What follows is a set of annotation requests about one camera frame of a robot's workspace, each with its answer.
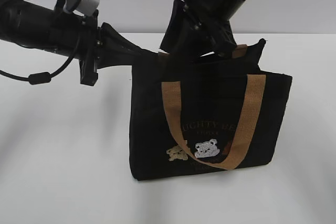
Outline black left camera cable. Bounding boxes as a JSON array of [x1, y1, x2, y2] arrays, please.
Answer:
[[0, 15, 87, 86]]

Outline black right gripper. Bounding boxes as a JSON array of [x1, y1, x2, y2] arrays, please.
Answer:
[[160, 0, 237, 59]]

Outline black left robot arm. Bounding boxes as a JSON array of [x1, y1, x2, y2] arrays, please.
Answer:
[[1, 0, 158, 86]]

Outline black canvas tote bag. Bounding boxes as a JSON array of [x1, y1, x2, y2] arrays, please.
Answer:
[[129, 39, 292, 181]]

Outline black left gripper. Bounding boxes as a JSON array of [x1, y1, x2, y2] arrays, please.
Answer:
[[49, 10, 158, 86]]

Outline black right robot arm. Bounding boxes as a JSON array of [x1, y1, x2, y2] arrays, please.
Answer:
[[160, 0, 247, 58]]

